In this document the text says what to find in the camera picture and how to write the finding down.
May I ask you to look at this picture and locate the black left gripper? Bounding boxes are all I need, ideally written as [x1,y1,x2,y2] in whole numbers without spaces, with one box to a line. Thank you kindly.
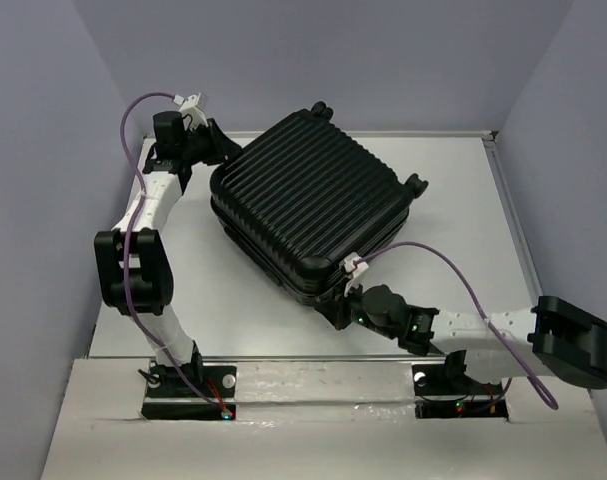
[182,120,244,168]

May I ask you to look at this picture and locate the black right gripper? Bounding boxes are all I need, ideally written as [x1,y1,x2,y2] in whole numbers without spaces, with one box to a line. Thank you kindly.
[314,275,398,339]

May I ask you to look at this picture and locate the black hard-shell suitcase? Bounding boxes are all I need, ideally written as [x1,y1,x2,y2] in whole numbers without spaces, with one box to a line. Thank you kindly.
[210,101,429,306]

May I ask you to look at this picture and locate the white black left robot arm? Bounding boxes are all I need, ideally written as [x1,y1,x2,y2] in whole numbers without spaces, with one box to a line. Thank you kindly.
[94,111,242,395]

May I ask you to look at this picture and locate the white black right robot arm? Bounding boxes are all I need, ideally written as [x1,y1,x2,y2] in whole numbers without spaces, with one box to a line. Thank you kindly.
[314,285,607,392]

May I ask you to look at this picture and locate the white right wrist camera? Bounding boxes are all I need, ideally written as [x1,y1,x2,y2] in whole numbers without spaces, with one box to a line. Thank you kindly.
[341,252,369,297]

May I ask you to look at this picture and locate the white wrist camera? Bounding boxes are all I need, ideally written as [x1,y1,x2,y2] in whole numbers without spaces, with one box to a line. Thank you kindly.
[341,252,369,297]
[172,93,207,131]

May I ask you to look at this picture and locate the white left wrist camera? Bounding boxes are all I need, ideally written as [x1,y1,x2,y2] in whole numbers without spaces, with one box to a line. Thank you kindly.
[172,93,207,131]

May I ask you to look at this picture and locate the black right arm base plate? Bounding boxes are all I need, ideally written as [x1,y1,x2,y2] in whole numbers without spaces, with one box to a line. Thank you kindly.
[412,363,509,420]

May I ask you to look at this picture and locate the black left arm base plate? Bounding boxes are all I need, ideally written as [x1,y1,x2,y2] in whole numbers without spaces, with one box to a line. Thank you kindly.
[138,362,237,421]

